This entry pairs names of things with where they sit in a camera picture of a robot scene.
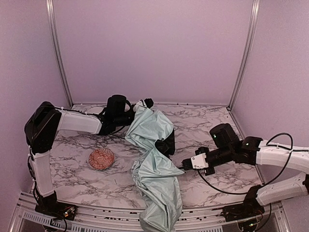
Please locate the mint green folding umbrella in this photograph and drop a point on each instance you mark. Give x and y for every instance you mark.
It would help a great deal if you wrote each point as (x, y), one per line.
(153, 173)

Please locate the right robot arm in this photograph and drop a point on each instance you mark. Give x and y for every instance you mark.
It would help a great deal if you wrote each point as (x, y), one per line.
(255, 151)

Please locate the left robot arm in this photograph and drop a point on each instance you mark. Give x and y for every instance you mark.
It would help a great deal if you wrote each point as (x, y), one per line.
(41, 130)

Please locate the red patterned bowl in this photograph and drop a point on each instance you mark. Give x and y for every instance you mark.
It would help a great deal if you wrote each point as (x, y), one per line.
(101, 159)

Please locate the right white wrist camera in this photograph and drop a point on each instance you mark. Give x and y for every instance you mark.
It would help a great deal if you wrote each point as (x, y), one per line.
(195, 163)

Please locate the right aluminium frame post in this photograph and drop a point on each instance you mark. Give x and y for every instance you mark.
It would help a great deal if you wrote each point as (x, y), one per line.
(246, 53)

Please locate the aluminium frame post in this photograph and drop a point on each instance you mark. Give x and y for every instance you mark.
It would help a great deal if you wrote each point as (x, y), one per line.
(57, 50)
(246, 53)

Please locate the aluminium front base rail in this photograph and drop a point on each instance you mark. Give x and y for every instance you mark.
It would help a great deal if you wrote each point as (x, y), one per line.
(104, 219)

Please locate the left aluminium frame post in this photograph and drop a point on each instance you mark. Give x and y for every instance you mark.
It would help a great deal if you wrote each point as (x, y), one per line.
(57, 50)

